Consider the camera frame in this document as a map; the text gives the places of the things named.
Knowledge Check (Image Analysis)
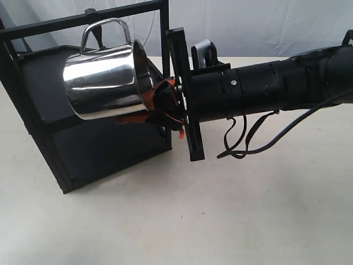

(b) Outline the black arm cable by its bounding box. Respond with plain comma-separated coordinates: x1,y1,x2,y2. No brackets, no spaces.
216,88,353,160

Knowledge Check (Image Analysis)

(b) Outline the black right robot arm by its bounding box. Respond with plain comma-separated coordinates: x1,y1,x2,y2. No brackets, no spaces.
116,28,352,161

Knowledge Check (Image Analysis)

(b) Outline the shiny steel mug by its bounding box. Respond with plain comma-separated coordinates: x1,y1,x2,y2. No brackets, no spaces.
63,18,153,120

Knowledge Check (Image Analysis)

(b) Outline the black metal shelf rack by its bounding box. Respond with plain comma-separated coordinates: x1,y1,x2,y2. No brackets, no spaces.
1,1,172,193

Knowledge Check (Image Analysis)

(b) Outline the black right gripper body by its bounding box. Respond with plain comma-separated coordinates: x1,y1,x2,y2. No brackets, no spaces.
166,28,205,161

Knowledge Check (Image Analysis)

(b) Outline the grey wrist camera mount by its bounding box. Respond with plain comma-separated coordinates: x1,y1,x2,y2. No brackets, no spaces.
191,39,218,70

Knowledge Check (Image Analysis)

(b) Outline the white backdrop cloth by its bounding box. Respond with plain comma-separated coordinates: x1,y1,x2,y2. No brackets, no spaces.
1,1,352,57

